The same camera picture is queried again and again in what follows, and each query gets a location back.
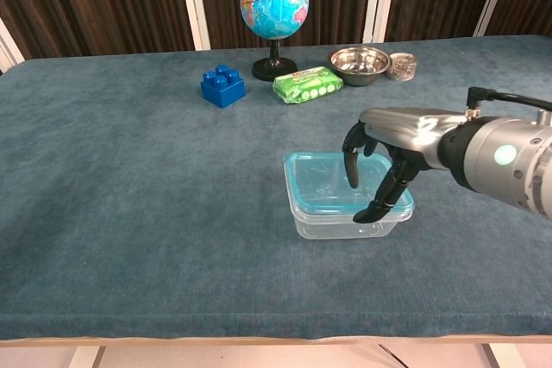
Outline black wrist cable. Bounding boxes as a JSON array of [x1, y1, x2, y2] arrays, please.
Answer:
[[463, 86, 552, 120]]

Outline blue toy building block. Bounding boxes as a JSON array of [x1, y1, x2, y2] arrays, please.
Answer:
[[200, 65, 247, 109]]

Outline white metal table leg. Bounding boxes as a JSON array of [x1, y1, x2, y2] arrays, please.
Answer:
[[475, 343, 515, 368], [67, 344, 107, 368]]

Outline blue table cloth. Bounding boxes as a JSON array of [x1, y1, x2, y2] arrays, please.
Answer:
[[0, 34, 552, 341]]

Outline clear plastic food container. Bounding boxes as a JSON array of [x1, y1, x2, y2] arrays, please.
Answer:
[[284, 152, 414, 240]]

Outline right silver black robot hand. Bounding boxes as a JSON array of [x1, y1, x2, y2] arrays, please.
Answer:
[[342, 107, 469, 223]]

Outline green wet wipes pack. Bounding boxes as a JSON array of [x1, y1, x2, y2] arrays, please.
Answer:
[[272, 65, 345, 105]]

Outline stainless steel bowl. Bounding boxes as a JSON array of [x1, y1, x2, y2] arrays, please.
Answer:
[[329, 47, 391, 87]]

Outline blue translucent plastic lid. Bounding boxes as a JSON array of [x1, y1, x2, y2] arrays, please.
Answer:
[[283, 151, 415, 215]]

